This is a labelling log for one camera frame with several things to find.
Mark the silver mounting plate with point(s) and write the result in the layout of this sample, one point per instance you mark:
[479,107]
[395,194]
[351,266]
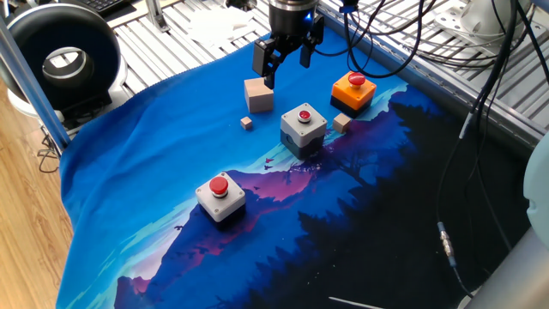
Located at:
[450,21]

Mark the grey box small red button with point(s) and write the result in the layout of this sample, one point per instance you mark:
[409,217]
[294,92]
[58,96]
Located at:
[302,129]

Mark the tiny wooden cube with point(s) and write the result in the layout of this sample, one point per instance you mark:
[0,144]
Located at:
[246,123]

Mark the grey box large red button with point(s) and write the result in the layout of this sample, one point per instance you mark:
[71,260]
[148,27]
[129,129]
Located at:
[223,206]

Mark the black keyboard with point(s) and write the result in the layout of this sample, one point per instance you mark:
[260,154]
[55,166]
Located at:
[100,4]

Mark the silver metal bracket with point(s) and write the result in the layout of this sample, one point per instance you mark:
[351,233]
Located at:
[156,17]

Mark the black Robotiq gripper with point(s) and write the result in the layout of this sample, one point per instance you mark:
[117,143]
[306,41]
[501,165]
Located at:
[293,23]

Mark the white rounded stand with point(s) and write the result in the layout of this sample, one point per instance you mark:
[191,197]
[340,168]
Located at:
[484,17]

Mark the aluminium frame post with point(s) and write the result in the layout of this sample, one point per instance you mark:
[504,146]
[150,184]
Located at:
[34,90]

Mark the large wooden cube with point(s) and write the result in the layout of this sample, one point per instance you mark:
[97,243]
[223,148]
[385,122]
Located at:
[258,96]

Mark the small wooden cube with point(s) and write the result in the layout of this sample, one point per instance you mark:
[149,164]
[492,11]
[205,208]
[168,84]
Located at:
[341,123]

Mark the blue mountain print cloth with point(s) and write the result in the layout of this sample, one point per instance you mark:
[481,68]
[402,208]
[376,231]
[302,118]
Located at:
[150,150]

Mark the white paper sheet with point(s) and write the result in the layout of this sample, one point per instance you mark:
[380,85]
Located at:
[218,28]

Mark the orange box red button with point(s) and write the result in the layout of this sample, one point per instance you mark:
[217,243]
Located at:
[349,96]

